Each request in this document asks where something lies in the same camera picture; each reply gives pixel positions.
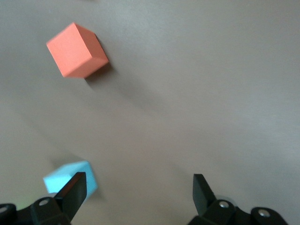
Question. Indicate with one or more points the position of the orange foam cube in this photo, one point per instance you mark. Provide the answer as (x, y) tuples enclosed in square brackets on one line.
[(75, 51)]

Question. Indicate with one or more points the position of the blue foam cube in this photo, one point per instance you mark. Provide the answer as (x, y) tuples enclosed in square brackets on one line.
[(68, 175)]

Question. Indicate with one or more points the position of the brown paper table cover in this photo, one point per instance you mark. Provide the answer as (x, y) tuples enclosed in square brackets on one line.
[(187, 93)]

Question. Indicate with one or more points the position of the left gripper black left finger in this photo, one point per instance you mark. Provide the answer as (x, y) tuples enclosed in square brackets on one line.
[(72, 197)]

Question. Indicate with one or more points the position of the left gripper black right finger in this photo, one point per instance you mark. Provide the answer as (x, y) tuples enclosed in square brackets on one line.
[(205, 197)]

